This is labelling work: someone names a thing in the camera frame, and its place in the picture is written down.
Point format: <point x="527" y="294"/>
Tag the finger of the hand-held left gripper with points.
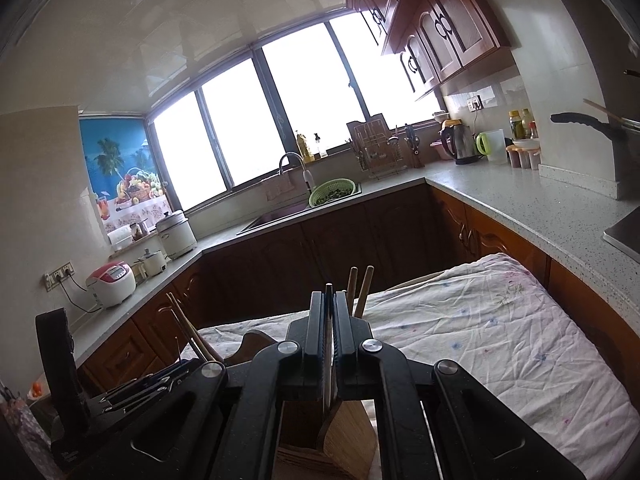
<point x="150" y="377"/>
<point x="145" y="395"/>

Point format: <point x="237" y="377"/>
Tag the steel kitchen sink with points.
<point x="280" y="217"/>

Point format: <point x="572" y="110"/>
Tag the wooden cabinets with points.
<point x="450" y="25"/>
<point x="325" y="245"/>

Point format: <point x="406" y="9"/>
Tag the wooden lower cabinets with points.
<point x="325" y="245"/>

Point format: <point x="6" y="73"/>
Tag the small white cooker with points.
<point x="152" y="262"/>

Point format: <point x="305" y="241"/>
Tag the wooden spatula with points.
<point x="602" y="111"/>

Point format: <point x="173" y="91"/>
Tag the steel electric kettle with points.
<point x="462" y="145"/>

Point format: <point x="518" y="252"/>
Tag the metal chopstick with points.
<point x="328" y="370"/>

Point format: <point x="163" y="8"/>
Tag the wooden upper cabinets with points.
<point x="450" y="25"/>

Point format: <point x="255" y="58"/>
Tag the white wall socket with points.
<point x="475" y="103"/>
<point x="57" y="276"/>

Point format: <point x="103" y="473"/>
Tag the pink floral cloth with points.
<point x="20" y="440"/>

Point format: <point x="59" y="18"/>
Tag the kitchen faucet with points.
<point x="308" y="180"/>

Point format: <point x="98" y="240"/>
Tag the grey kitchen countertop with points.
<point x="525" y="200"/>

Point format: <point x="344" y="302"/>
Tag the wooden utensil holder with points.
<point x="350" y="440"/>

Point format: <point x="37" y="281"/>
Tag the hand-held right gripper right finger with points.
<point x="342" y="325"/>

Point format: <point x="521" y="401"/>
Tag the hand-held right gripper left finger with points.
<point x="316" y="320"/>

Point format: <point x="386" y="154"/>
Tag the dish rack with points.
<point x="375" y="150"/>

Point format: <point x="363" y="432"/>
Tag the kitchen window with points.
<point x="300" y="100"/>

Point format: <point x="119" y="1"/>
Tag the green colander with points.
<point x="332" y="195"/>

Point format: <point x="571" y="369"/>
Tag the large white cooker pot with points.
<point x="177" y="237"/>

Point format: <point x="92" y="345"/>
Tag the gas stove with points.
<point x="627" y="240"/>

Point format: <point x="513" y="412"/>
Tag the black wok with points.
<point x="585" y="121"/>

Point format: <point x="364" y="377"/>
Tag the pink seasoning container set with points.
<point x="522" y="157"/>

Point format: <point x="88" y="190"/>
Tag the paper towel roll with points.
<point x="120" y="237"/>

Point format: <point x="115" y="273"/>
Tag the fruit wall poster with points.
<point x="115" y="160"/>

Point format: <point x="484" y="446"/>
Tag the white and red rice cooker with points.
<point x="112" y="285"/>

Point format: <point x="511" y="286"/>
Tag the floral tablecloth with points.
<point x="475" y="335"/>

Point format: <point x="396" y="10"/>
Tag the red-capped small bottle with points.
<point x="534" y="132"/>

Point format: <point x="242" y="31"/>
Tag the wooden chopstick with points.
<point x="190" y="332"/>
<point x="352" y="290"/>
<point x="366" y="290"/>
<point x="206" y="344"/>

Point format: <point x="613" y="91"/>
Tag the yellow oil bottle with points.
<point x="302" y="147"/>

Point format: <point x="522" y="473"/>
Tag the yellow-capped bottle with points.
<point x="515" y="127"/>

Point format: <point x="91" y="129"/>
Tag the sauce bottle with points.
<point x="526" y="127"/>

